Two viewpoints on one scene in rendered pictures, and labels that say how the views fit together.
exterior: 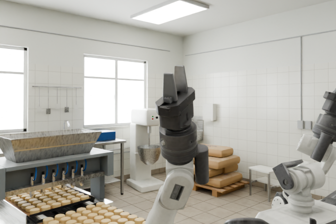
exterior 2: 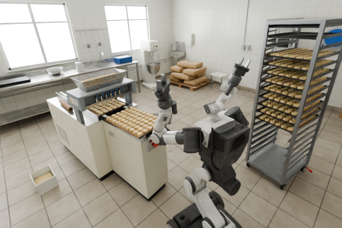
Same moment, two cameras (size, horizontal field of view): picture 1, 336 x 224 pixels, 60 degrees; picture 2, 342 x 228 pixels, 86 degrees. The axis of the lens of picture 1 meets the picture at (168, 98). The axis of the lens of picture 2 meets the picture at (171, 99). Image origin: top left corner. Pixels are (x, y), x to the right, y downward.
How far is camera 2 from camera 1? 46 cm
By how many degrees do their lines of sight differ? 24
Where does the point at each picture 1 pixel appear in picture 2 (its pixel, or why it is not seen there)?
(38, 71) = (76, 19)
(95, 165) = (125, 88)
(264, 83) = (224, 20)
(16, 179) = (88, 100)
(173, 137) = (162, 102)
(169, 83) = (159, 84)
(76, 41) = not seen: outside the picture
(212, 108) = (190, 36)
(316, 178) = (220, 108)
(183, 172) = (166, 112)
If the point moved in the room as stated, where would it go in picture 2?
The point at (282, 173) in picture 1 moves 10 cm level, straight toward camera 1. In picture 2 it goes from (206, 108) to (203, 115)
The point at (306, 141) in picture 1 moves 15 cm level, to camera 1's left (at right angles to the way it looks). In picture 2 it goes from (223, 86) to (204, 87)
